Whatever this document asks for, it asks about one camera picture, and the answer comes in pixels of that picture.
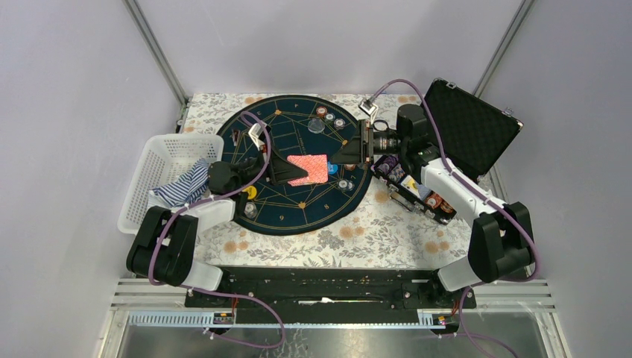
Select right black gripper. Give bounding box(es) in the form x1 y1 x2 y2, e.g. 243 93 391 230
329 119 407 166

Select striped blue white cloth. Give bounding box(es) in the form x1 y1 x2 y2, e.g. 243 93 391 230
147 158 209 209

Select floral tablecloth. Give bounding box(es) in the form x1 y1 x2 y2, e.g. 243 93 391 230
183 93 470 269

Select black chip carrying case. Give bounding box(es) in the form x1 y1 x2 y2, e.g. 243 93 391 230
371 78 525 226

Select round dark blue poker mat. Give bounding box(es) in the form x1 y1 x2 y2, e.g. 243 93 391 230
234 95 371 236

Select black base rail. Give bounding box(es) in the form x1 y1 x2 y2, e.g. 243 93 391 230
185 266 476 325

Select yellow dealer button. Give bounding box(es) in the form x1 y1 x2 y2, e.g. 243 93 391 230
244 186 258 201

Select red chip row in case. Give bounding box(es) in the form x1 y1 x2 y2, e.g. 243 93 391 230
424 192 454 214

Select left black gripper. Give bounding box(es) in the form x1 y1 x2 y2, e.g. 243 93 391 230
236 142 309 187

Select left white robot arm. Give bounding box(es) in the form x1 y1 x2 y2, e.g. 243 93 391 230
126 130 308 307

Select blue ten chip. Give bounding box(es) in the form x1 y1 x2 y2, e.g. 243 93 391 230
244 202 259 219
334 119 346 129

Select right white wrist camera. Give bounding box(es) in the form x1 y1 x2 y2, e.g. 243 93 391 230
358 98 379 118

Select white plastic basket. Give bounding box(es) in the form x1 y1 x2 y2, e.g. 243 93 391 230
117 134 224 235

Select blue dealer button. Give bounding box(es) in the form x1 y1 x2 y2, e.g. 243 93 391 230
327 163 338 175

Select clear plastic disc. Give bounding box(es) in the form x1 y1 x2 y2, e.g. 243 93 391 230
307 117 326 134

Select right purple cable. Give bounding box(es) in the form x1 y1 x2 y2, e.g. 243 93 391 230
369 78 541 358

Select red card deck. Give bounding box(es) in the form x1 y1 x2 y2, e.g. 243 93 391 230
287 154 329 186

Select purple chip row in case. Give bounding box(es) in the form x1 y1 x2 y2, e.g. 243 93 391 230
373 155 399 175

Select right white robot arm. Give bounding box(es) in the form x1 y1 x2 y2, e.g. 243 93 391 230
332 100 538 307

